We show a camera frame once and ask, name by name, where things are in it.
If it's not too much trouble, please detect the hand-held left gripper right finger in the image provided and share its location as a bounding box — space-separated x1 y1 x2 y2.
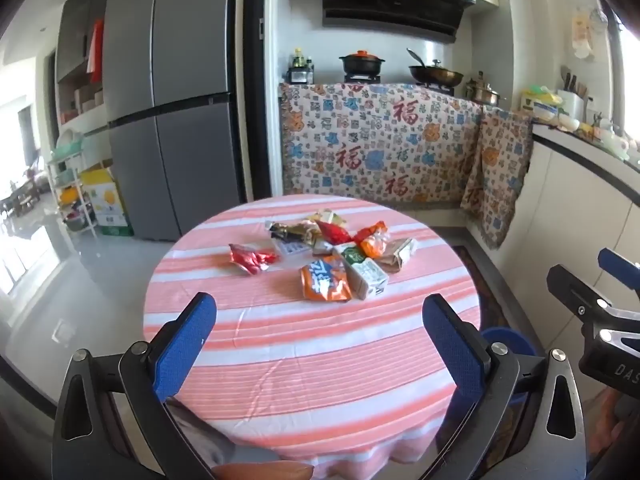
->
421 294 587 480

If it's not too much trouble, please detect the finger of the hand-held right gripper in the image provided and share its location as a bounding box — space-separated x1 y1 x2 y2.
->
546 266 617 332
598 247 640 293

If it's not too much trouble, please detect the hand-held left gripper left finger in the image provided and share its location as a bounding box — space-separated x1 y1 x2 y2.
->
52 291 236 480

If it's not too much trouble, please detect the blue plastic waste basket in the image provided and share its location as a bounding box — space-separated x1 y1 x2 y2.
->
481 326 540 403

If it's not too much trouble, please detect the red foil wrapper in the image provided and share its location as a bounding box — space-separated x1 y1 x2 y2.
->
229 244 278 276

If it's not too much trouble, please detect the brown paper carton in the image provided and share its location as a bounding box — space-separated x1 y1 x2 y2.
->
375 237 418 273

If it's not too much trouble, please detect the white green carton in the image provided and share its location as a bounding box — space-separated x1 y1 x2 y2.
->
340 245 390 300

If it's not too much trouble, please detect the orange snack packet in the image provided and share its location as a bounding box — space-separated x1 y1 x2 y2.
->
300 256 353 303

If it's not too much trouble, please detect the red snack bag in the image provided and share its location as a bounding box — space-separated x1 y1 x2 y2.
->
315 220 353 246

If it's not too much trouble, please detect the person's right hand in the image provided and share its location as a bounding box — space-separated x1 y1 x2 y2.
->
590 389 640 466

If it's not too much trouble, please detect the hexagon patterned floor rug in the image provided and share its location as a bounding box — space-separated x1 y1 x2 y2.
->
450 244 506 333

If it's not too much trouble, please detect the white kitchen cabinet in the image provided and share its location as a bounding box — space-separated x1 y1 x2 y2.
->
467 122 640 311

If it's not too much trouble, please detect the person's leg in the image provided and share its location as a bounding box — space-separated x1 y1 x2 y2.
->
167 400 315 480

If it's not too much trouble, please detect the pink white striped tablecloth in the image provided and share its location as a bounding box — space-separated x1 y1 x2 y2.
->
142 195 483 471

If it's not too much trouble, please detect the yellow cardboard box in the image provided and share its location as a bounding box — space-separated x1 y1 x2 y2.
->
80 167 133 237

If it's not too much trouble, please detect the steel knife holder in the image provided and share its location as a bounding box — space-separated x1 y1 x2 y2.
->
557 66 591 121

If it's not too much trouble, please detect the yellow green plastic container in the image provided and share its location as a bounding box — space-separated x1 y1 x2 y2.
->
520 85 563 121

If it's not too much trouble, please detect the white storage rack cart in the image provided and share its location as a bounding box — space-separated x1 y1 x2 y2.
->
47 132 98 238

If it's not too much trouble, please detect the steel pot with lid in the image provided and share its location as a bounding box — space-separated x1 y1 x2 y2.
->
465 72 502 106

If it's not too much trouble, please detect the large patterned cloth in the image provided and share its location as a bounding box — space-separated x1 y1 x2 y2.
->
277 81 486 211

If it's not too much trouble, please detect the grey refrigerator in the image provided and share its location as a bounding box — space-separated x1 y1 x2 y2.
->
102 0 251 243

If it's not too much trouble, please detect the hanging yellow towel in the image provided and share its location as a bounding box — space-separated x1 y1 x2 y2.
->
572 10 598 61

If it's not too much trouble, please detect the wok with glass lid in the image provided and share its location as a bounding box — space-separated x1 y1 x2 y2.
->
406 48 465 87

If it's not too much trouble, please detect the black clay pot orange lid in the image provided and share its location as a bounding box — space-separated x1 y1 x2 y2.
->
339 51 388 77

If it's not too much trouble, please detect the red hanging bag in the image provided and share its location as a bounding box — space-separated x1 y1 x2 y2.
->
87 19 105 81

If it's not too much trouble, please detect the black range hood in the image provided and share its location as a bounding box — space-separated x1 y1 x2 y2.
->
321 0 476 43

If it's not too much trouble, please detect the grey wall shelf unit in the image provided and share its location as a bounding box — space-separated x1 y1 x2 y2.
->
52 0 113 136

